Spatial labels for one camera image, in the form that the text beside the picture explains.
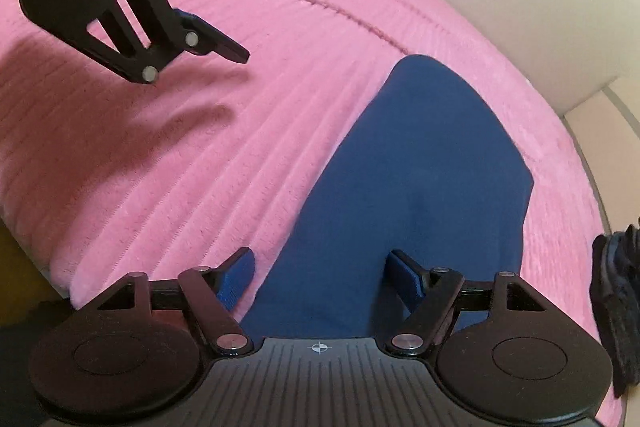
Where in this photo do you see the navy blue garment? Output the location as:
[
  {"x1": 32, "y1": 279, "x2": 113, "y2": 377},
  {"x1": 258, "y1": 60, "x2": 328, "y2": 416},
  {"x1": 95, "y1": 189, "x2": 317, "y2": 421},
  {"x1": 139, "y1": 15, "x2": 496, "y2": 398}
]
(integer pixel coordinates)
[{"x1": 241, "y1": 55, "x2": 534, "y2": 339}]

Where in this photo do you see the beige wooden headboard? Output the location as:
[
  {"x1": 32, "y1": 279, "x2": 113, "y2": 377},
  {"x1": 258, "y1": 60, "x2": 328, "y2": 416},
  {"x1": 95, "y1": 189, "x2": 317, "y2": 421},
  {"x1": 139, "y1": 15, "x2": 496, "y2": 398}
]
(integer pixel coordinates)
[{"x1": 562, "y1": 76, "x2": 640, "y2": 233}]

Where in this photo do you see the stack of dark folded clothes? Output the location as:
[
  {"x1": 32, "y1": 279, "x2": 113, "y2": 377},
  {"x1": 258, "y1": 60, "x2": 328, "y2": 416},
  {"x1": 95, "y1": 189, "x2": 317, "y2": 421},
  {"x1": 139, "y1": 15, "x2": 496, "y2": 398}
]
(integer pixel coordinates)
[{"x1": 589, "y1": 225, "x2": 639, "y2": 398}]

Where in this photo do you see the pink bed blanket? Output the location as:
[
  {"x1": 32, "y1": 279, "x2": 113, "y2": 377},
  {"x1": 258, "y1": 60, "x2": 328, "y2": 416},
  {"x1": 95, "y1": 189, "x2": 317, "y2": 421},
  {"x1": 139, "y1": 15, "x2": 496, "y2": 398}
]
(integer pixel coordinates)
[{"x1": 0, "y1": 0, "x2": 626, "y2": 427}]

